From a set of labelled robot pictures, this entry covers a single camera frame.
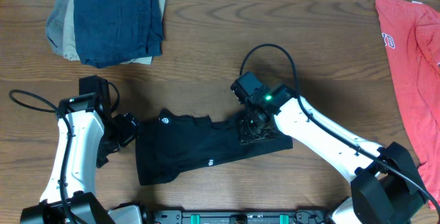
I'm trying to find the black t-shirt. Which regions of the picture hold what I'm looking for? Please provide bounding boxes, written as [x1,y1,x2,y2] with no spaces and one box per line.
[135,109,293,186]

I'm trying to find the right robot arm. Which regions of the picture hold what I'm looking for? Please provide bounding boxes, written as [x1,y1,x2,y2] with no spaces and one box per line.
[231,82,430,223]

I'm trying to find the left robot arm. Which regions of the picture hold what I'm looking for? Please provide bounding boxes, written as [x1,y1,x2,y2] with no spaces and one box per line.
[20,93,143,224]

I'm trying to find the navy folded trousers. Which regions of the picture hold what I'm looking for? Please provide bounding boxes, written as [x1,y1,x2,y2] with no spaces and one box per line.
[73,0,164,69]

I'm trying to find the grey folded trousers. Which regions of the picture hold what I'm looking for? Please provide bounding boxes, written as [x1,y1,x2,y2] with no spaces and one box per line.
[45,0,69,56]

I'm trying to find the red t-shirt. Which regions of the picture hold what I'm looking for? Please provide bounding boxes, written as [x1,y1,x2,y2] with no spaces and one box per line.
[375,0,439,200]

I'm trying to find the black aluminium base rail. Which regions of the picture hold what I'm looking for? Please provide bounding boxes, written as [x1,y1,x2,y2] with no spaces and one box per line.
[146,210,331,224]

